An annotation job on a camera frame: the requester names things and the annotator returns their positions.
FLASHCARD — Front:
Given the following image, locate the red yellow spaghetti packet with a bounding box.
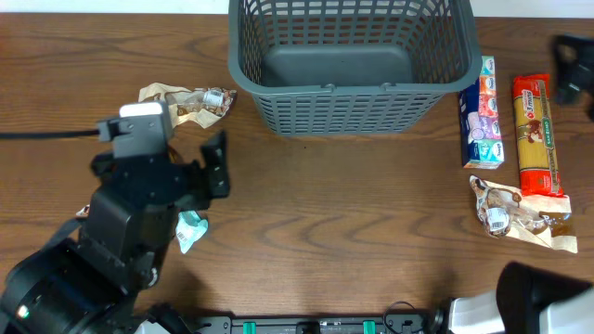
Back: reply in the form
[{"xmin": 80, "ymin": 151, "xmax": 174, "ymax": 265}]
[{"xmin": 512, "ymin": 74, "xmax": 564, "ymax": 197}]

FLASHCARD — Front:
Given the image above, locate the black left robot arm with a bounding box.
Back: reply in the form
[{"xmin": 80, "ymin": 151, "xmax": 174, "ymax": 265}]
[{"xmin": 1, "ymin": 131, "xmax": 230, "ymax": 333}]

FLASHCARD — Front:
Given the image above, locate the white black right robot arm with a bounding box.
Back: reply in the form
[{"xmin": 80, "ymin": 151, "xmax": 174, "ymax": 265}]
[{"xmin": 426, "ymin": 34, "xmax": 593, "ymax": 334}]

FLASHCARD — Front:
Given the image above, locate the teal white small packet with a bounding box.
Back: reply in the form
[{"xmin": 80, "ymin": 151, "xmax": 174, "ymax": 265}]
[{"xmin": 175, "ymin": 211, "xmax": 209, "ymax": 254}]

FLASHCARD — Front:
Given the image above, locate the beige brown snack bag upper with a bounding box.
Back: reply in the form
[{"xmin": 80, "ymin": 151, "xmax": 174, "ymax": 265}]
[{"xmin": 138, "ymin": 83, "xmax": 237, "ymax": 129}]

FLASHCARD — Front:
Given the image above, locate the beige snack bag right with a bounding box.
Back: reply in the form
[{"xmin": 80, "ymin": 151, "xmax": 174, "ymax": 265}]
[{"xmin": 469, "ymin": 175, "xmax": 578, "ymax": 253}]

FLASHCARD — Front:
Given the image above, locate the grey plastic mesh basket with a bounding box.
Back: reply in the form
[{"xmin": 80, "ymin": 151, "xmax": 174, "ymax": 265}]
[{"xmin": 228, "ymin": 0, "xmax": 482, "ymax": 136}]

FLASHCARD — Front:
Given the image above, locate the black camera cable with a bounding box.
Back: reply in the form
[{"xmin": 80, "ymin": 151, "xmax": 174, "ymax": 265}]
[{"xmin": 0, "ymin": 130, "xmax": 100, "ymax": 141}]

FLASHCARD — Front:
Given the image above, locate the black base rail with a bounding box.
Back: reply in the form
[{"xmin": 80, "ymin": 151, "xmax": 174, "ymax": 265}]
[{"xmin": 188, "ymin": 311, "xmax": 448, "ymax": 334}]

